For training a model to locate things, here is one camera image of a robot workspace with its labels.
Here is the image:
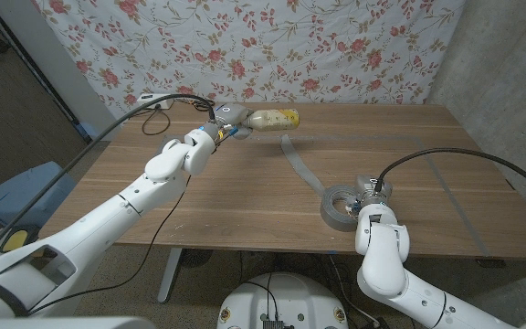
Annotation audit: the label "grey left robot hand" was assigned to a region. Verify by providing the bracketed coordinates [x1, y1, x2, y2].
[210, 102, 255, 141]

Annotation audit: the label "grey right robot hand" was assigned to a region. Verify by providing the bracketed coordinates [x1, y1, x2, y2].
[345, 173, 395, 216]

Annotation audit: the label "plastic bottle with yellow label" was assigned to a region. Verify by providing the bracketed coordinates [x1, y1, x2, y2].
[243, 108, 300, 133]

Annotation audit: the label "grey duct tape roll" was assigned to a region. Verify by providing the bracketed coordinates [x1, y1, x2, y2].
[279, 133, 369, 233]

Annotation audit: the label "black scissors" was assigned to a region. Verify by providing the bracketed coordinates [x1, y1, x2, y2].
[189, 98, 215, 112]

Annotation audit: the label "floral backdrop cloth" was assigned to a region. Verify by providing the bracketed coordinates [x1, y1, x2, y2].
[32, 0, 468, 124]

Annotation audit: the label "white power box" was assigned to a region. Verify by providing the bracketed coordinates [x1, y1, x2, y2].
[135, 92, 175, 111]

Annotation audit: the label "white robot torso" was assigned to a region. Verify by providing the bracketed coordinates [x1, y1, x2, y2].
[216, 271, 350, 329]

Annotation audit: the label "white table leg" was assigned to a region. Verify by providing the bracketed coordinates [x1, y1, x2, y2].
[157, 248, 184, 303]

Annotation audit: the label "blue plastic bin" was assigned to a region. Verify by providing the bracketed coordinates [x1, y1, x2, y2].
[0, 160, 78, 229]

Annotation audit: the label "yellow pad with black rim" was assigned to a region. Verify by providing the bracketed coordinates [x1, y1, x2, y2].
[0, 227, 34, 254]

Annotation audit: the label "black power box cable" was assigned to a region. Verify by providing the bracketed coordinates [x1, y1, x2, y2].
[128, 105, 172, 136]

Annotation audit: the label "grey floor cable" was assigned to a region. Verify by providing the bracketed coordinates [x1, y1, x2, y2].
[327, 254, 381, 326]

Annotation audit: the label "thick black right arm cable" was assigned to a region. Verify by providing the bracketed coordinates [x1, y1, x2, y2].
[374, 146, 526, 202]

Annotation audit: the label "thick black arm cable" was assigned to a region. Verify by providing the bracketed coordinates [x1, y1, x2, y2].
[374, 146, 526, 202]
[0, 93, 217, 271]

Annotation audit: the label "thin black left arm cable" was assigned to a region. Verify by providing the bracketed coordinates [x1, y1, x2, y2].
[25, 175, 192, 317]

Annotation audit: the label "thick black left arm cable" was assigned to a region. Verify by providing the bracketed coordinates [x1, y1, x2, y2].
[0, 93, 217, 271]

